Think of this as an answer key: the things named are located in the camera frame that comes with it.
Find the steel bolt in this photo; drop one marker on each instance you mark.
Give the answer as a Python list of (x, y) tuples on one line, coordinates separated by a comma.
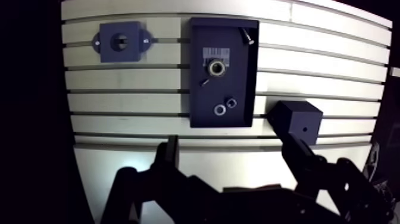
[(247, 36)]

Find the small steel screw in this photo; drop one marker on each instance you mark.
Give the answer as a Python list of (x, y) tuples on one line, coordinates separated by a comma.
[(204, 82)]

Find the dark blue-grey block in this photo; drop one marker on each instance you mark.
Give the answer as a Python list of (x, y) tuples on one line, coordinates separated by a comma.
[(304, 122)]

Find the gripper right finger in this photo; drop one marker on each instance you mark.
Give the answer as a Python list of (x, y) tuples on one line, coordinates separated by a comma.
[(312, 170)]

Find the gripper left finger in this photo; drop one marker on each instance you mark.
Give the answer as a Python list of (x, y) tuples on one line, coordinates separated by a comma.
[(162, 181)]

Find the bright steel bearing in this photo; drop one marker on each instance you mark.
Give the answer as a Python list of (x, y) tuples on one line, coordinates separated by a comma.
[(219, 109)]

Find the dark blue-grey tray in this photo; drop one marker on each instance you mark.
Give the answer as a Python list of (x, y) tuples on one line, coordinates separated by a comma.
[(223, 90)]

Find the dark blue-grey housing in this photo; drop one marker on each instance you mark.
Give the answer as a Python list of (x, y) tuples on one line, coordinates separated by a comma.
[(120, 42)]

